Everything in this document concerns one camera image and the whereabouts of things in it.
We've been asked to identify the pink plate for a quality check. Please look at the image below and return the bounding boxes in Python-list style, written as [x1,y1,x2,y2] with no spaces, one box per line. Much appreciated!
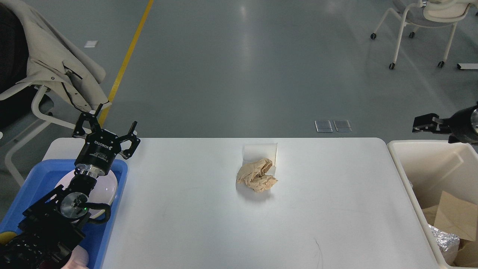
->
[55,170,118,205]

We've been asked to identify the pink mug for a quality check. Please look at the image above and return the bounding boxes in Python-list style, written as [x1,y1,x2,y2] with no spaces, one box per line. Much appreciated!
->
[39,246,89,269]

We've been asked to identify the brown paper bag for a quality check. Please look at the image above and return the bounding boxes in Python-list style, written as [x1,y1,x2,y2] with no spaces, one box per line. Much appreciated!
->
[433,191,478,268]

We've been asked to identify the floor socket plate right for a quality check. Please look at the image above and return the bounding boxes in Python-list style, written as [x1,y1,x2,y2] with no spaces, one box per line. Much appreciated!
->
[333,120,353,132]

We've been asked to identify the white paper cup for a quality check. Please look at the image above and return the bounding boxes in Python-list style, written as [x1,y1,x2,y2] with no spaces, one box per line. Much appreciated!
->
[242,143,278,166]

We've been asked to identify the floor socket plate left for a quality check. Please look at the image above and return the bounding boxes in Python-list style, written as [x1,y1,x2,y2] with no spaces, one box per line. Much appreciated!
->
[314,120,333,133]

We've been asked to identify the floor socket plate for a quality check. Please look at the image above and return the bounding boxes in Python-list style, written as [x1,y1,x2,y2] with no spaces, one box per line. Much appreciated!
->
[333,120,353,132]
[314,120,333,133]

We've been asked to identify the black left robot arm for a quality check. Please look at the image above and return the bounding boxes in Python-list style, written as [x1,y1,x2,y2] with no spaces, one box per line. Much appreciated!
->
[1,106,140,269]

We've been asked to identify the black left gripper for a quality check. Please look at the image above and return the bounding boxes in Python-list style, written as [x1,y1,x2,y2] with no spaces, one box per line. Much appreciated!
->
[72,103,140,176]

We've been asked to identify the white floor plate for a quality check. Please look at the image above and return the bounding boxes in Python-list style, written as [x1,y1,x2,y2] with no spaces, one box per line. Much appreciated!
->
[84,40,99,48]

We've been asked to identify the person in dark clothes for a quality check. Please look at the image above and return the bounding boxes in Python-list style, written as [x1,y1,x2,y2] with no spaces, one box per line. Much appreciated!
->
[0,4,37,131]

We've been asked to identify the white table foot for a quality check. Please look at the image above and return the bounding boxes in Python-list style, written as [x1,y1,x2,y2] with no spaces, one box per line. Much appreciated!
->
[456,63,478,70]

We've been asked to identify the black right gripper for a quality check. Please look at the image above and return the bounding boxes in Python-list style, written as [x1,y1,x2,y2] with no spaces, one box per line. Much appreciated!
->
[412,105,478,145]

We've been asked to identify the silver foil tray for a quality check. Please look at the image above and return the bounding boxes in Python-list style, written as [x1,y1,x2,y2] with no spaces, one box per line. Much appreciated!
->
[411,199,460,266]

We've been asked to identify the brown paper ball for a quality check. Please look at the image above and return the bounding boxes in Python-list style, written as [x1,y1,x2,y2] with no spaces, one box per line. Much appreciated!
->
[236,158,278,193]

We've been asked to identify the white plastic bin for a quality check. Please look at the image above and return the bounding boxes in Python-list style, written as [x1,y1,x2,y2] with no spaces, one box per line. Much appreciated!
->
[388,140,478,269]

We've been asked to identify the blue plastic tray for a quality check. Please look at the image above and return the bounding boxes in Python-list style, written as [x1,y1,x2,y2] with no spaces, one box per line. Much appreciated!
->
[0,160,128,269]

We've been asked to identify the teal mug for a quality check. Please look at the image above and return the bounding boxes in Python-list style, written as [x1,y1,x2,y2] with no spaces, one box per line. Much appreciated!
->
[0,231,17,246]

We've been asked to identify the white chair right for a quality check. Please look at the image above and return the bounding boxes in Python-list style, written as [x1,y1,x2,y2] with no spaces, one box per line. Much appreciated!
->
[370,0,477,70]

